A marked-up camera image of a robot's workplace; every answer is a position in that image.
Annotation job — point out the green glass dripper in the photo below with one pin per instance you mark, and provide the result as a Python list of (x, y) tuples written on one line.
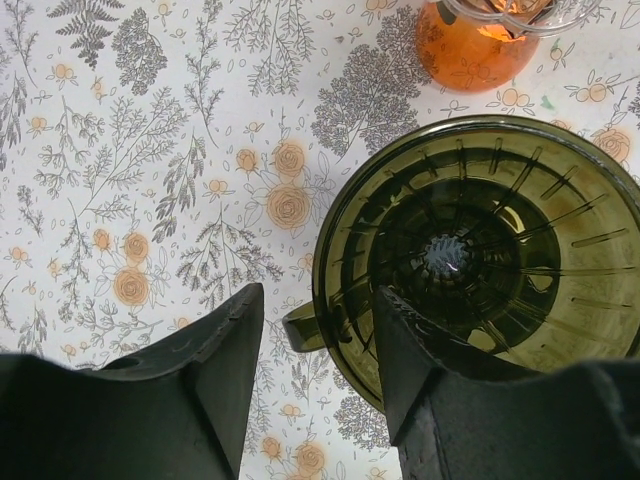
[(513, 234)]

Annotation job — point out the clear glass dripper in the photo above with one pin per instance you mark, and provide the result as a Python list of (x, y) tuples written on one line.
[(540, 18)]

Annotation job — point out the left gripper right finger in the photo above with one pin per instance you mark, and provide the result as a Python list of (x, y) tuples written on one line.
[(456, 412)]

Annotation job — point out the floral table mat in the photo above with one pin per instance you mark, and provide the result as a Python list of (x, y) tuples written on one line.
[(158, 155)]

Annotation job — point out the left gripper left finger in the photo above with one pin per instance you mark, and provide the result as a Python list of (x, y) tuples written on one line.
[(176, 409)]

